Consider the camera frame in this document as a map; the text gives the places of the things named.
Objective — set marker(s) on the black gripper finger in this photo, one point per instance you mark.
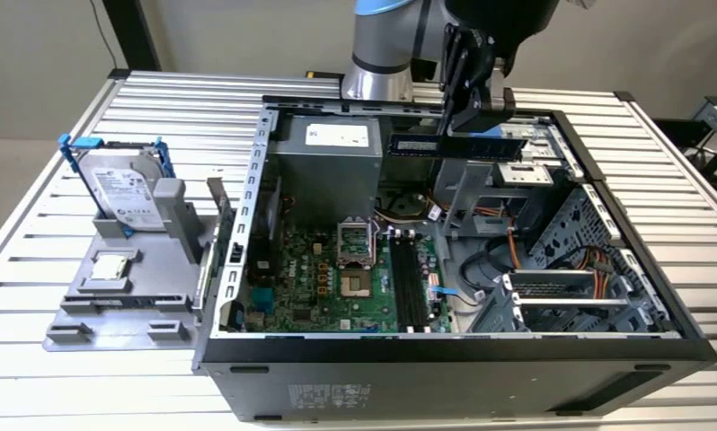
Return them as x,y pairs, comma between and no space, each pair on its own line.
451,67
484,99

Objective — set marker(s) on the black RAM stick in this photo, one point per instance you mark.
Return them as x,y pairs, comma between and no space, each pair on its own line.
454,148
127,306

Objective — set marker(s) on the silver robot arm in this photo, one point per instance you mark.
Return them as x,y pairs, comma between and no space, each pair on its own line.
382,45

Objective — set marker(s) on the blue drive latch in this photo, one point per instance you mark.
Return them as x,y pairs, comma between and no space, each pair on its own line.
494,131

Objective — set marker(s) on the grey metal drive cage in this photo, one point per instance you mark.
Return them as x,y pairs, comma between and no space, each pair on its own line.
460,193

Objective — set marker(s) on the yellow black plug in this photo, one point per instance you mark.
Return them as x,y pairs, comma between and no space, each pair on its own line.
319,74

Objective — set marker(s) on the black cooling fan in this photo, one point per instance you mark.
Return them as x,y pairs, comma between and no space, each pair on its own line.
406,204

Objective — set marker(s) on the grey power supply unit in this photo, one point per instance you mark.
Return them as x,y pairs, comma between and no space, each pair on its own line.
328,179

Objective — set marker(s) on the metal disk bay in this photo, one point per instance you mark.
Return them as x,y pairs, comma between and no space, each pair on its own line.
550,283

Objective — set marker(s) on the CPU socket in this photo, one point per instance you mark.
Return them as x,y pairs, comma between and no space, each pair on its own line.
355,284

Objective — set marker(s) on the green motherboard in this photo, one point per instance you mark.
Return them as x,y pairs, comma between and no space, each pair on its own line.
310,287

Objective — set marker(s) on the blue expansion slot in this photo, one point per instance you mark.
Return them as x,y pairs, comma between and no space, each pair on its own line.
261,300

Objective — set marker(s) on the silver hard disk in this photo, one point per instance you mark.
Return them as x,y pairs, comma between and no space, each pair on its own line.
119,188

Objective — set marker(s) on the blue disk carrier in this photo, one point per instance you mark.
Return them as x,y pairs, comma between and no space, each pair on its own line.
85,143

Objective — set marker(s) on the black PC case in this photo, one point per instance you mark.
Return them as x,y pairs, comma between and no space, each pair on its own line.
394,386

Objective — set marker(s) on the grey parts rack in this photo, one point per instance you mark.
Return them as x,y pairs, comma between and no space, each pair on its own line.
155,269

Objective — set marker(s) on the silver CPU chip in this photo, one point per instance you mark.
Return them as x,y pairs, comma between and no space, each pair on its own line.
109,268

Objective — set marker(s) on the black upright post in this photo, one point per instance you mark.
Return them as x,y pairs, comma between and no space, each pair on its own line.
133,36

